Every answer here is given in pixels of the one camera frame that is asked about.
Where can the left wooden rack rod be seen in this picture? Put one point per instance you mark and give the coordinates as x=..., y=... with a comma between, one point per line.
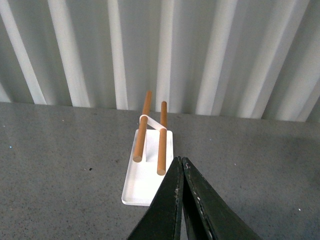
x=143, y=122

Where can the white pleated curtain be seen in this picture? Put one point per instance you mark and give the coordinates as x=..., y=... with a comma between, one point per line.
x=256, y=59

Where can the white towel rack stand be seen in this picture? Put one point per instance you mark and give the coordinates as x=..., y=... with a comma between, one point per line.
x=142, y=180

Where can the wooden rack rod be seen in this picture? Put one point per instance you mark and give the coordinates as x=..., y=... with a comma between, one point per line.
x=143, y=122
x=162, y=148

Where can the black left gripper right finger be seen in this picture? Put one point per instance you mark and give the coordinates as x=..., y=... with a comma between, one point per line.
x=206, y=214

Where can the right wooden rack rod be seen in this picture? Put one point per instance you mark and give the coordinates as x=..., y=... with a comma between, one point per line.
x=162, y=148

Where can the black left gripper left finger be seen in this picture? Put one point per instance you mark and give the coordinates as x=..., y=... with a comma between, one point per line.
x=162, y=220

